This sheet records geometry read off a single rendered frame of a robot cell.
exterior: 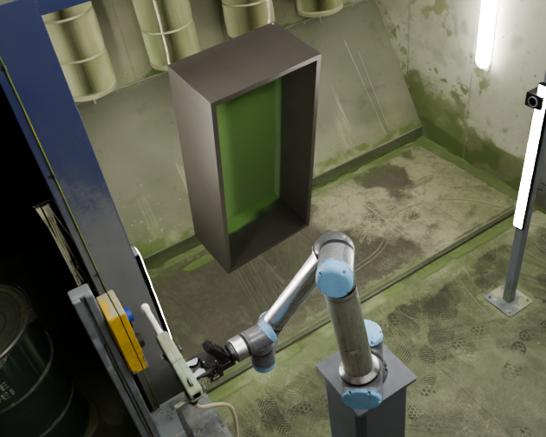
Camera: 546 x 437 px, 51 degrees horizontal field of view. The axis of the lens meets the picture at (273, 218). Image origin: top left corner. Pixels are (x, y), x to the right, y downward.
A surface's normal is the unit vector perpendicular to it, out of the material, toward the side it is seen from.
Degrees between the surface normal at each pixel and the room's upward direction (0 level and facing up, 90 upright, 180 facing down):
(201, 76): 12
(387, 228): 0
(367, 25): 57
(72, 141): 90
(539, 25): 90
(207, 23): 90
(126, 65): 90
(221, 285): 0
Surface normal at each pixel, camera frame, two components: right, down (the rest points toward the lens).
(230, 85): 0.00, -0.65
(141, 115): 0.37, 0.00
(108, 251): 0.51, 0.50
